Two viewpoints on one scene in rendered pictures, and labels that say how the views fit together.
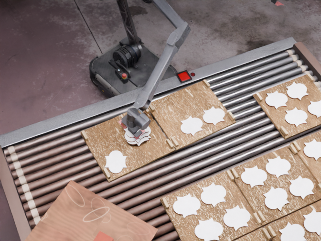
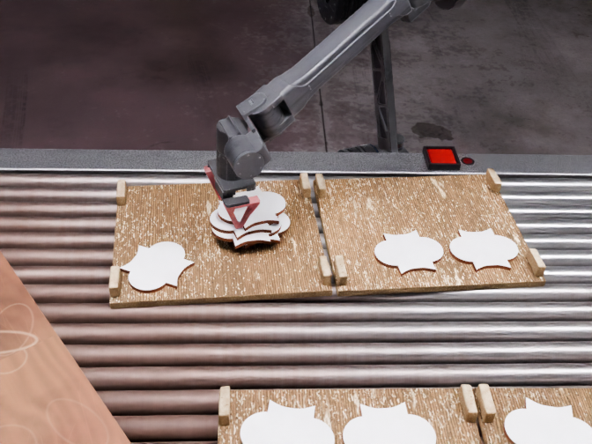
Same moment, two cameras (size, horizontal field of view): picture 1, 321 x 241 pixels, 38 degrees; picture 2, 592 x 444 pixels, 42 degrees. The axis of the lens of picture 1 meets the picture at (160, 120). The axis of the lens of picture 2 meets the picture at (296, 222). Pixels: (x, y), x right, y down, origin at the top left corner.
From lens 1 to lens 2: 1.38 m
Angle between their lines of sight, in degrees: 24
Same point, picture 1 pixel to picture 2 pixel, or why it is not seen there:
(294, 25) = not seen: outside the picture
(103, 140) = (160, 216)
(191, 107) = (428, 216)
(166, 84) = (388, 162)
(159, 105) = (345, 191)
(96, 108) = (192, 160)
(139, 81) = not seen: hidden behind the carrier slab
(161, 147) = (298, 275)
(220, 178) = (434, 402)
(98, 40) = not seen: hidden behind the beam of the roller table
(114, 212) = (44, 355)
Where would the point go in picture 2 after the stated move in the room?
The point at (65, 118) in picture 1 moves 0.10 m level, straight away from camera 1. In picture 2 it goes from (109, 159) to (123, 135)
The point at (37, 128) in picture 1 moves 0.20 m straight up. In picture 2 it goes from (33, 158) to (18, 80)
